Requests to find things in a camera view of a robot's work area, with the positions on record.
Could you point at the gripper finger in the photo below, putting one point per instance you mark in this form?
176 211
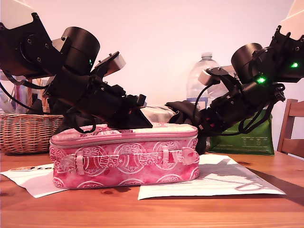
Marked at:
133 122
203 140

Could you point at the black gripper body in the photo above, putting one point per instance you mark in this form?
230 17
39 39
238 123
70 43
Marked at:
107 102
225 109

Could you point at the pink printed zip bag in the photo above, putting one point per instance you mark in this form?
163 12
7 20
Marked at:
130 166

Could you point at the green silver pet food bag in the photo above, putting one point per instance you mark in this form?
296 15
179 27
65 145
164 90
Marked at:
237 145

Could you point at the grey cloth garment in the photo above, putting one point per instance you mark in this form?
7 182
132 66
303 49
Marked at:
156 114

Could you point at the large clear water bottle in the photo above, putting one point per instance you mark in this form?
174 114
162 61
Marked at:
197 78

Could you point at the printed text paper sheet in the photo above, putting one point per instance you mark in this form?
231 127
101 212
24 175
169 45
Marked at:
213 185

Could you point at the wooden chair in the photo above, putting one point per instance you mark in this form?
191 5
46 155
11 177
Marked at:
289 142

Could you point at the wicker basket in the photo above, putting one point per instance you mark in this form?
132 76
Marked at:
23 133

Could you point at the LeRobot logo sticker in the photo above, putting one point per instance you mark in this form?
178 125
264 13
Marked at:
23 168

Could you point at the blank white paper sheet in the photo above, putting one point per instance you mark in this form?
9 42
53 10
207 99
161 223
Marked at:
35 187

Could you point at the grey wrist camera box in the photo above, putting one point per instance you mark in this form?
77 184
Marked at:
116 63
205 77

